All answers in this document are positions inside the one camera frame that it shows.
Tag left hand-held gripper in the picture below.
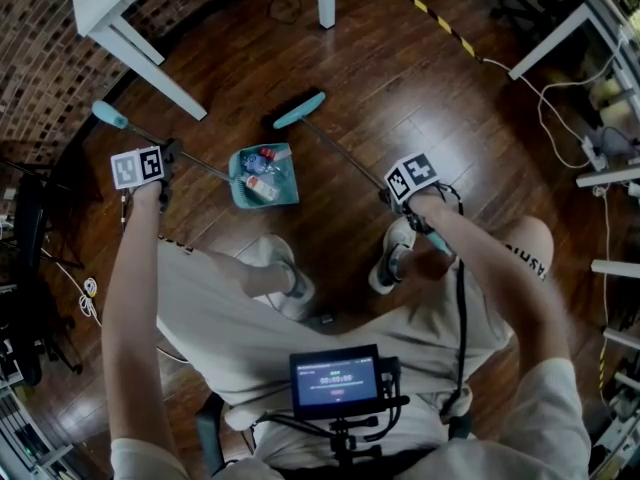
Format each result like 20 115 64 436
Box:
110 137 184 214

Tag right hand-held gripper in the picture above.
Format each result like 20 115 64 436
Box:
378 152 451 235

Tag clear plastic trash bottle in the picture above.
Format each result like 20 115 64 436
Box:
238 148 282 180

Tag teal dustpan with long handle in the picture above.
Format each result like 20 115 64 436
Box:
91 99 301 213

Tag teal broom with metal handle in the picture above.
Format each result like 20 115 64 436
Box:
262 87 454 258

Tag person's left forearm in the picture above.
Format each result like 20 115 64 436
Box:
102 180 166 352

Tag person's right forearm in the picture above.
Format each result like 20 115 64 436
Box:
409 190 571 362

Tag person's right white shoe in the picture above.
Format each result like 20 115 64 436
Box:
368 216 417 296

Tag person's white shoe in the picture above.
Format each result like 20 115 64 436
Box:
368 216 417 296
234 234 316 322

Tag black stand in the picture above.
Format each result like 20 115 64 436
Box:
0 157 86 389

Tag person's right leg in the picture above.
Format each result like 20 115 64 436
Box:
394 215 556 283

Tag person's leg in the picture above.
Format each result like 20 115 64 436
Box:
199 247 297 300
394 215 556 283

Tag person's left white shoe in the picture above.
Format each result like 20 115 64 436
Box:
234 234 316 322

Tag person's left leg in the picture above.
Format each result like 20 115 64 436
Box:
199 247 297 300

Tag black yellow striped floor strip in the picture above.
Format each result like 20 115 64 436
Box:
368 0 482 62

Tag white power strip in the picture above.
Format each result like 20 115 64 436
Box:
580 135 609 172

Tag person's beige shorts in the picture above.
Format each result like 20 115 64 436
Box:
155 235 556 422

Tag black office chair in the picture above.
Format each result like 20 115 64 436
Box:
492 0 594 44

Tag black chest monitor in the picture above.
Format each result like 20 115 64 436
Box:
288 343 384 422

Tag person's beige shirt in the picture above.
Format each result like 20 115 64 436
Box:
109 357 594 480

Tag coiled white cable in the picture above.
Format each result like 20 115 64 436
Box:
42 250 104 329

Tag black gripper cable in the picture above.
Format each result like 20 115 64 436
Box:
438 182 470 419

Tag long white floor cable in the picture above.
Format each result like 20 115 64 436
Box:
480 42 626 170

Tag white desk frame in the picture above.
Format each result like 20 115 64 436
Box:
507 0 640 189

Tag white shelf frame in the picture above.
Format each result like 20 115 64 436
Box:
589 257 640 399

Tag black monitor mount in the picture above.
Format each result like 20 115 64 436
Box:
254 355 412 472

